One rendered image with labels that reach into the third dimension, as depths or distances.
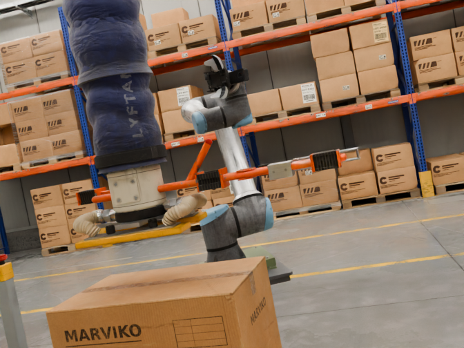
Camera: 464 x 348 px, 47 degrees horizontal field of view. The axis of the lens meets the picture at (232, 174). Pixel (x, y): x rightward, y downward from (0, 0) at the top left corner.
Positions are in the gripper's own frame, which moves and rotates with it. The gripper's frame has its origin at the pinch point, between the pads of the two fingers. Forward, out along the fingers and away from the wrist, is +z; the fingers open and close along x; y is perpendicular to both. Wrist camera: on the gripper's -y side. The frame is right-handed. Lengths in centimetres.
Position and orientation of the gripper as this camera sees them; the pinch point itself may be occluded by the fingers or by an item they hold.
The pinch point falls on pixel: (217, 76)
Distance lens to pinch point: 188.0
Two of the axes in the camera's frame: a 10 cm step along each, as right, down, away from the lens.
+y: -9.6, 1.7, 2.4
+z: -2.2, 0.9, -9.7
